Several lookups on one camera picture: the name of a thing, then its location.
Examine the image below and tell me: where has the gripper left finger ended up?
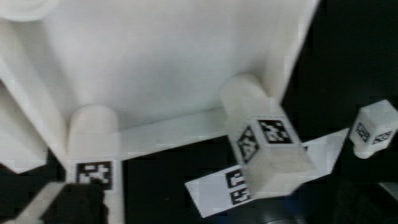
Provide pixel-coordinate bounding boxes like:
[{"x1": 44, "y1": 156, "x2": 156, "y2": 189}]
[{"x1": 10, "y1": 181, "x2": 111, "y2": 224}]

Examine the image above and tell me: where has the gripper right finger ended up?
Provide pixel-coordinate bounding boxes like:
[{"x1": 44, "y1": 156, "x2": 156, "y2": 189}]
[{"x1": 334, "y1": 181, "x2": 398, "y2": 224}]

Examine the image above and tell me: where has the white table leg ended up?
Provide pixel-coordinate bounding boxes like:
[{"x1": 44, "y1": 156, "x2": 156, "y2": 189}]
[
  {"x1": 67, "y1": 105, "x2": 124, "y2": 224},
  {"x1": 218, "y1": 73, "x2": 318, "y2": 198},
  {"x1": 350, "y1": 100, "x2": 398, "y2": 159}
]

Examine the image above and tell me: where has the white square table top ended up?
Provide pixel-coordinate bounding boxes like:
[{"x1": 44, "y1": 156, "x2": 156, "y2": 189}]
[{"x1": 0, "y1": 0, "x2": 321, "y2": 174}]

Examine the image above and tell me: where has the white sheet with AprilTags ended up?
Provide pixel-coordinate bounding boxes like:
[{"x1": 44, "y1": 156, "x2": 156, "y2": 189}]
[{"x1": 184, "y1": 129, "x2": 348, "y2": 218}]

